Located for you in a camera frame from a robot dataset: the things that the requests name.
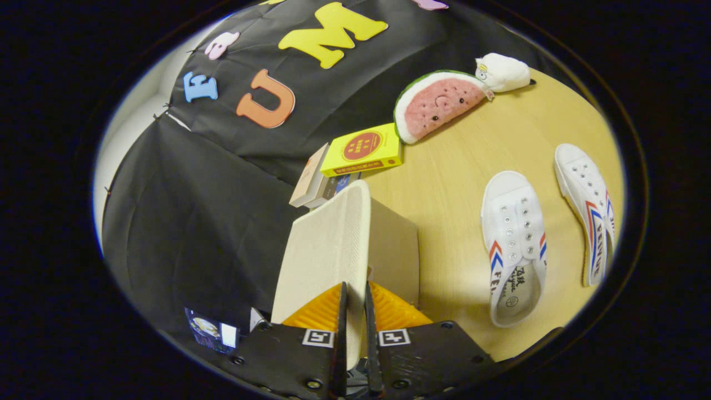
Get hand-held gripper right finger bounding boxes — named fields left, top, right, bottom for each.
left=363, top=281, right=503, bottom=399

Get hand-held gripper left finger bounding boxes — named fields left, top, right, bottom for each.
left=229, top=282, right=349, bottom=400

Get beige fabric storage box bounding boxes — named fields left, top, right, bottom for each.
left=271, top=179, right=421, bottom=372

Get white striped canvas shoe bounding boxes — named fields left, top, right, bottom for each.
left=480, top=171, right=548, bottom=328
left=554, top=143, right=616, bottom=287

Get blue and white object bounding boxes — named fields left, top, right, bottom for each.
left=185, top=307, right=239, bottom=354

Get grey white book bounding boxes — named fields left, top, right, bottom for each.
left=304, top=167, right=338, bottom=209

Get yellow book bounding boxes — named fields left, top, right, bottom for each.
left=321, top=123, right=403, bottom=177

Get watermelon slice plush toy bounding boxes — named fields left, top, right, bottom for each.
left=393, top=70, right=495, bottom=145

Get white plush toy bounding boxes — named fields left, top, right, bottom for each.
left=475, top=53, right=537, bottom=93

